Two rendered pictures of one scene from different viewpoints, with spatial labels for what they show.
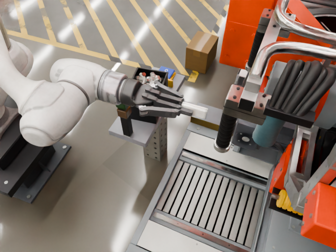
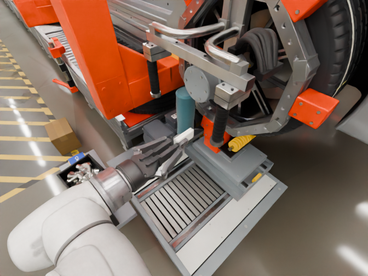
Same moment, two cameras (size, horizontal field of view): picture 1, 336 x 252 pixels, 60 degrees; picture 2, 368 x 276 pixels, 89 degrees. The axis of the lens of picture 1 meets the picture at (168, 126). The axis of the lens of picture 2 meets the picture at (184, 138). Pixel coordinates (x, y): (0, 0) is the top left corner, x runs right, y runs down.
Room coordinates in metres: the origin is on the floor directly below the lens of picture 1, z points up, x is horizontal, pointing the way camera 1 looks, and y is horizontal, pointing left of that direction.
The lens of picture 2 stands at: (0.36, 0.26, 1.20)
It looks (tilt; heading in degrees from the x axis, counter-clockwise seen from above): 48 degrees down; 296
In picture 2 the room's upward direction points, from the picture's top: straight up
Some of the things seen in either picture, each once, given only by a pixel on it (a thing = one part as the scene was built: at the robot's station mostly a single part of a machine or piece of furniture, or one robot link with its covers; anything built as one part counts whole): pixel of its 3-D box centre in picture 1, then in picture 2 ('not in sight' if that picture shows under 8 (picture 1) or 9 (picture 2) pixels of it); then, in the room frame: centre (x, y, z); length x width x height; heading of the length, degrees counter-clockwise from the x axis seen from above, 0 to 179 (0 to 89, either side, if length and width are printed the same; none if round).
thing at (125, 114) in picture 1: (124, 110); not in sight; (0.70, 0.16, 0.59); 0.04 x 0.04 x 0.04; 67
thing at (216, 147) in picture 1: (226, 128); (219, 124); (0.44, -0.14, 0.83); 0.04 x 0.04 x 0.16
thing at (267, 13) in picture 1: (276, 22); (157, 49); (0.74, -0.31, 0.93); 0.09 x 0.05 x 0.05; 67
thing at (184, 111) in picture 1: (182, 113); (183, 146); (0.51, -0.04, 0.80); 0.05 x 0.03 x 0.01; 72
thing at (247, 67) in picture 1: (257, 49); (153, 78); (0.75, -0.28, 0.83); 0.04 x 0.04 x 0.16
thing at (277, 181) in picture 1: (300, 177); (221, 131); (0.49, -0.46, 0.48); 0.16 x 0.12 x 0.17; 67
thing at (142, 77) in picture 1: (146, 93); (90, 184); (0.86, 0.09, 0.51); 0.20 x 0.14 x 0.13; 165
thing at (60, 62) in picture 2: not in sight; (63, 69); (2.18, -0.78, 0.30); 0.09 x 0.05 x 0.50; 157
